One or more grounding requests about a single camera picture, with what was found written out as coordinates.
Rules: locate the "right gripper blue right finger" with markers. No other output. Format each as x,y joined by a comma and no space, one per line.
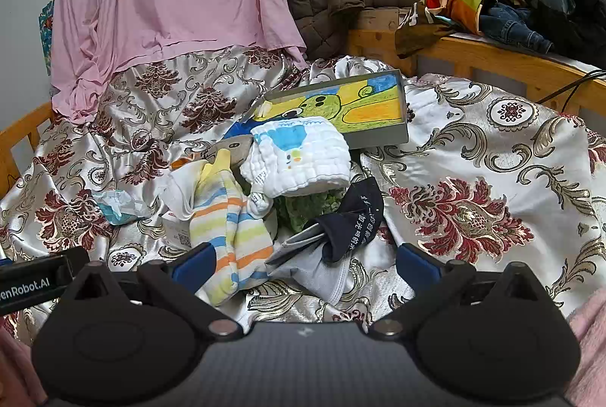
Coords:
417,268

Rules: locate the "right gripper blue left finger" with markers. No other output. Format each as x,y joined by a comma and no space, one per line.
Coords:
194,268

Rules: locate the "striped pastel sock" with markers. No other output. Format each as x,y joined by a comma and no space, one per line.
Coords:
221,218

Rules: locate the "white small sock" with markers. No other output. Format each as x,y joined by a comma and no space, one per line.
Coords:
177,189

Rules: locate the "dark navy printed sock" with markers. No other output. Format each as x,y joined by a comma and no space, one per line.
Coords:
356,221

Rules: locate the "light blue patterned cloth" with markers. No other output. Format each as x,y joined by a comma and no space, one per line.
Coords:
120,208

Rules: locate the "grey fabric garment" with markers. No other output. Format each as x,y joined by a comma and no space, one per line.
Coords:
317,258

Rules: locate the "beige linen drawstring pouch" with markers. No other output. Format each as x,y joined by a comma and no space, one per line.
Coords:
237,146

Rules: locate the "green leafy plush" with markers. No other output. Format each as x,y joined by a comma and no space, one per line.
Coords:
295,212

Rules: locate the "floral satin bed cover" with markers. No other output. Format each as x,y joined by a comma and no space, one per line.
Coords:
564,245

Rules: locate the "brown printed garment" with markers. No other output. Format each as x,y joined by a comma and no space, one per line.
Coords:
419,29

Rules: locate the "cardboard box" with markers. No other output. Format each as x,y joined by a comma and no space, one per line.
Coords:
382,19

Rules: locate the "blue denim jeans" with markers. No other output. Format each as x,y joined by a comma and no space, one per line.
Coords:
509,26

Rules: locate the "dark green black jacket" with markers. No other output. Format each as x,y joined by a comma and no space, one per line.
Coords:
575,28

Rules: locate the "wooden bed frame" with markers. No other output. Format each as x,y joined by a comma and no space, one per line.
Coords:
497,56

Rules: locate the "colourful left wall sticker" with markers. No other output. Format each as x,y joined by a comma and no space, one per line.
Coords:
45,19

